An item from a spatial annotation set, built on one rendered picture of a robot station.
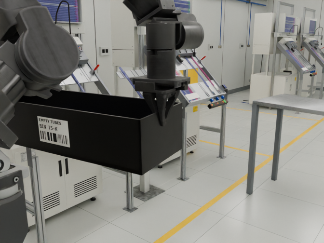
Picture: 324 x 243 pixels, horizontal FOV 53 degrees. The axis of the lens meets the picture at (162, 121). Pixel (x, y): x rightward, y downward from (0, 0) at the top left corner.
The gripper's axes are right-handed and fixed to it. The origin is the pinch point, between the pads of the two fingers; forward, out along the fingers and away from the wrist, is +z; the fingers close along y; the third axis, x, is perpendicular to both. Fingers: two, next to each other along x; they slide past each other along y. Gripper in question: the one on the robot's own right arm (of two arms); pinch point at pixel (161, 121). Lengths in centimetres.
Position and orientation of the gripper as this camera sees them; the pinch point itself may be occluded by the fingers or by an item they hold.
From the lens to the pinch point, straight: 67.4
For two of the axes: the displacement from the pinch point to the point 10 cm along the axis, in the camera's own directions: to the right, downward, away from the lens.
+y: -8.6, -1.2, 4.9
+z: 0.1, 9.7, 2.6
